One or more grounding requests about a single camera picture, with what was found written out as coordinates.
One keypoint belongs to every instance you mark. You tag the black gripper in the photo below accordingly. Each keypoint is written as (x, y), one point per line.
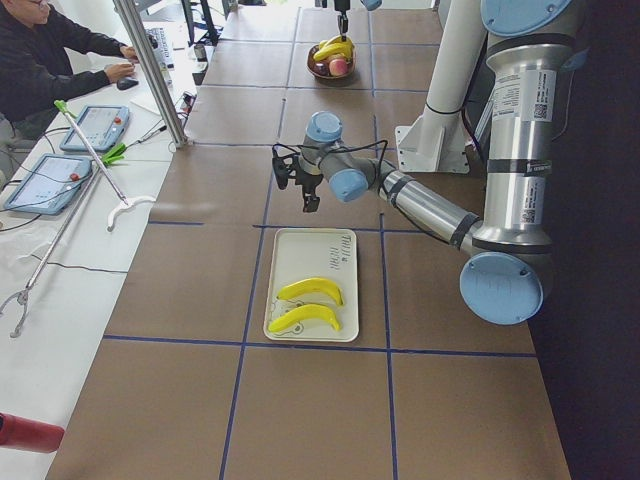
(308, 181)
(341, 6)

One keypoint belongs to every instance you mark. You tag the yellow banana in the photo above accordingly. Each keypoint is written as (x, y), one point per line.
(303, 313)
(322, 285)
(337, 45)

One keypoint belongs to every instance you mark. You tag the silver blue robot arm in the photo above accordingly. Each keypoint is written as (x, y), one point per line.
(526, 44)
(369, 5)

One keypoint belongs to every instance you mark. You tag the brown wicker basket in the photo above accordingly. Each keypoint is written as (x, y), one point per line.
(310, 63)

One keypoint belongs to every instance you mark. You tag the red apple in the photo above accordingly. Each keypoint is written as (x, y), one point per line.
(338, 67)

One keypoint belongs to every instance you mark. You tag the purple eggplant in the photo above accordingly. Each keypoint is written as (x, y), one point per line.
(320, 69)

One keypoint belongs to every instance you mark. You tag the white bear tray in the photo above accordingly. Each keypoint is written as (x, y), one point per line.
(301, 253)

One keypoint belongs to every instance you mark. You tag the metal cup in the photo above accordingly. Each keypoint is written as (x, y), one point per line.
(200, 53)

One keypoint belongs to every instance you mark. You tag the far teach pendant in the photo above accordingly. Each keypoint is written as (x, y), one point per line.
(103, 126)

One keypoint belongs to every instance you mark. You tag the teach pendant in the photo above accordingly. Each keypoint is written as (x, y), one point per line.
(103, 126)
(50, 185)

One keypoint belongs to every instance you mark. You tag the black computer mouse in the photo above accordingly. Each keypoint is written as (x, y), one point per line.
(126, 83)

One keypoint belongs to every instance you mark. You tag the near teach pendant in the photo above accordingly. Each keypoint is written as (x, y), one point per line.
(50, 185)

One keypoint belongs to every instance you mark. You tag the person in black jacket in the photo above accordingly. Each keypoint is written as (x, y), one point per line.
(36, 70)

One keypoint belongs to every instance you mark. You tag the red bottle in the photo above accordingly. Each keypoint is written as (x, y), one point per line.
(29, 435)

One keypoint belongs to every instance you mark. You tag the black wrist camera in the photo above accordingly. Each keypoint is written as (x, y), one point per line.
(285, 164)

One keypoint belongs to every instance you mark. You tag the aluminium frame post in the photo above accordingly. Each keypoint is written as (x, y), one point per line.
(133, 25)

